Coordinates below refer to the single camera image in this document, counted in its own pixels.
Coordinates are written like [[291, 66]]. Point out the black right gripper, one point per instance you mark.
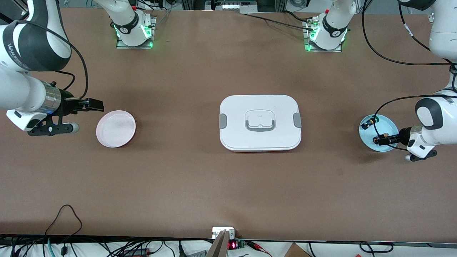
[[66, 104]]

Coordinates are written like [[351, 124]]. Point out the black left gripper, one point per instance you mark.
[[402, 135]]

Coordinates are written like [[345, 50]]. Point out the orange push button switch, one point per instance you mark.
[[385, 136]]

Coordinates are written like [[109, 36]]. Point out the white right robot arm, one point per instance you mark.
[[21, 46]]

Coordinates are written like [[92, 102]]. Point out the light blue round plate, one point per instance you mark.
[[383, 125]]

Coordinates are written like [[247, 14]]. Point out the pink round plate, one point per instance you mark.
[[116, 128]]

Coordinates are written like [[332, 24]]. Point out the white lunch box grey latches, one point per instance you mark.
[[260, 107]]

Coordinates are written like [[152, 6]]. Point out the brown cardboard piece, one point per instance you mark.
[[296, 251]]

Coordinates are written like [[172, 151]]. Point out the black power adapter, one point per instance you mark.
[[137, 252]]

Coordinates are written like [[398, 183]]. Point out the white electronic module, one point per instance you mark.
[[234, 5]]

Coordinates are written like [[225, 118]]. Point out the red probe leads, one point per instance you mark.
[[260, 248]]

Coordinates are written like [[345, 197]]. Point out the white socket box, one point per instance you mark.
[[218, 231]]

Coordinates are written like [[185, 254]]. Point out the grey metal bar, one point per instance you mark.
[[218, 248]]

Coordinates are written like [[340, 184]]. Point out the red digit display board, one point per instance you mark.
[[232, 245]]

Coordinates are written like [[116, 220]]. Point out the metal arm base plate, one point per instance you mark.
[[323, 50], [152, 21]]

